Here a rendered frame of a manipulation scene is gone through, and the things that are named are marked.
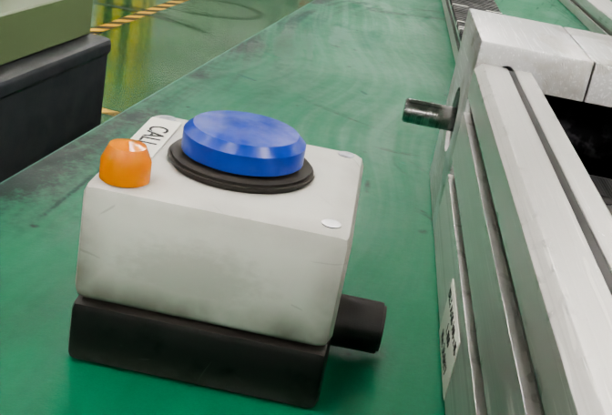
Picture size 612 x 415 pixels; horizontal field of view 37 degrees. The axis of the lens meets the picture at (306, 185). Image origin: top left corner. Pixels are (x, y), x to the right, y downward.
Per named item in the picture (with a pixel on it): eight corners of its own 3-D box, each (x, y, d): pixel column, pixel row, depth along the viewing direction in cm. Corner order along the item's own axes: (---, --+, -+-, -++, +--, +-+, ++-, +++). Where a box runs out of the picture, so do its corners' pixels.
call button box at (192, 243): (136, 254, 36) (154, 102, 33) (378, 305, 35) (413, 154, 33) (64, 359, 28) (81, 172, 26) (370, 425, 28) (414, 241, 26)
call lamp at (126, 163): (107, 165, 28) (111, 127, 27) (155, 174, 28) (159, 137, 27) (91, 181, 26) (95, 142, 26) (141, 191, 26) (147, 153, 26)
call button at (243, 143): (192, 152, 32) (199, 97, 31) (303, 175, 32) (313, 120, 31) (163, 191, 28) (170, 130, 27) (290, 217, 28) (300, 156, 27)
